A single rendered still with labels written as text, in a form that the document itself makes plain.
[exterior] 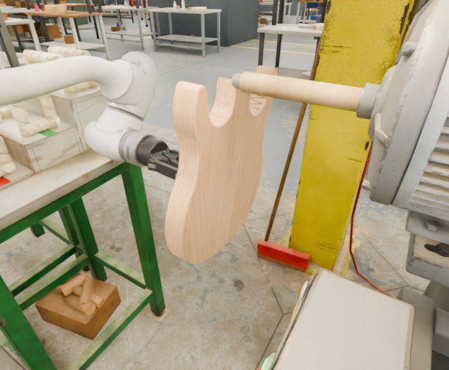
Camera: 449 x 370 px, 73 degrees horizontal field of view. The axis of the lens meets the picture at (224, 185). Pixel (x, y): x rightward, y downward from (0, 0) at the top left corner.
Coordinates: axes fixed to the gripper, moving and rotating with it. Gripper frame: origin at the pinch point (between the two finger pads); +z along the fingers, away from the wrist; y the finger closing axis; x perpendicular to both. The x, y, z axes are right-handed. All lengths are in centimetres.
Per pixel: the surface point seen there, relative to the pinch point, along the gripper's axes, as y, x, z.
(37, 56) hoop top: -1, 18, -66
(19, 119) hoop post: 12, 3, -55
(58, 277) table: -5, -81, -83
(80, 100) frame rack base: -4, 7, -51
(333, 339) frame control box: 33.2, 4.9, 33.2
